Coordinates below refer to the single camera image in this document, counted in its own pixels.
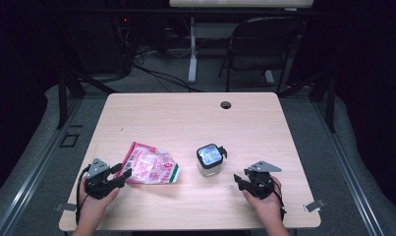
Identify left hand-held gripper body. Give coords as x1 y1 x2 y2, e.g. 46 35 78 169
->
84 157 127 201

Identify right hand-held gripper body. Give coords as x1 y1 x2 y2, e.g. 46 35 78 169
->
243 159 283 201

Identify pink and white plastic bag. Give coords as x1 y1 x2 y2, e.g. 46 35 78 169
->
114 141 182 186

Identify glass jar with black lid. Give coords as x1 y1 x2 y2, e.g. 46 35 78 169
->
195 143 229 179

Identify person's left hand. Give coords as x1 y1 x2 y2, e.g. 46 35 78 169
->
79 177 121 228

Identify person's right hand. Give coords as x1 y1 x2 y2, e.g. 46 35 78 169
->
242 176 284 227

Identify metal table clip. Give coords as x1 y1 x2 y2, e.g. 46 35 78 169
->
302 198 327 213
53 202 79 213

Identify black metal stand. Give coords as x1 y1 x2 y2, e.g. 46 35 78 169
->
276 69 338 134
55 68 119 131

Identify white desk leg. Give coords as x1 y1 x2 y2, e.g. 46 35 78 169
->
187 16 199 85

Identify black folding chair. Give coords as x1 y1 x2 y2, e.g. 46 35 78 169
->
217 16 307 94

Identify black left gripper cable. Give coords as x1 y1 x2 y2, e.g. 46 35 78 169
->
75 164 92 226

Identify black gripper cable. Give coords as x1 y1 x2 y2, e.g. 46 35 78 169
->
269 179 288 222
75 164 92 226

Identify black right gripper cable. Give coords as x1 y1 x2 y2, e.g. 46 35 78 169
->
269 179 288 222

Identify metal floor rail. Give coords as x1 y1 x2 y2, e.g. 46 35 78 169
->
0 97 85 236
311 97 387 236

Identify black floor cables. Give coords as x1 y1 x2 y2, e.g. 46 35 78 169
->
116 42 203 93

